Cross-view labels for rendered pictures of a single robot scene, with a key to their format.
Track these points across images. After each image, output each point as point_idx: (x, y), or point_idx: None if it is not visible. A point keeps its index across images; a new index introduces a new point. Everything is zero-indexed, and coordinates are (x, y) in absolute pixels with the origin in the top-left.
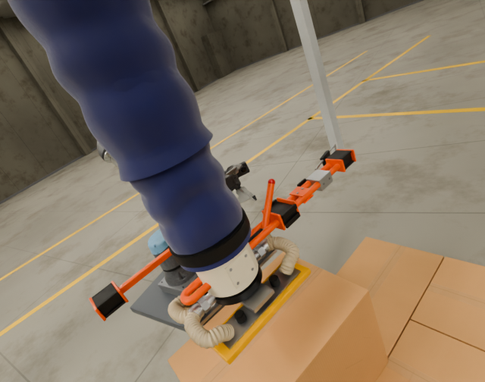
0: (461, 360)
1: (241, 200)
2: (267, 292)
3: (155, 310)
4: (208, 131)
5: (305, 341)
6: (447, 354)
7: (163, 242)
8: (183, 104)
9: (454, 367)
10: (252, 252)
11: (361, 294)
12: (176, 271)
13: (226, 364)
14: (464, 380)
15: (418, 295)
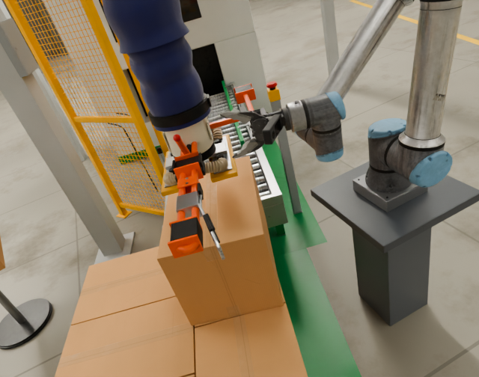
0: (144, 368)
1: (244, 145)
2: (166, 164)
3: (364, 167)
4: (128, 48)
5: (176, 212)
6: (155, 365)
7: (369, 129)
8: (108, 22)
9: (147, 358)
10: (177, 148)
11: (159, 253)
12: (369, 166)
13: (210, 179)
14: (139, 355)
15: None
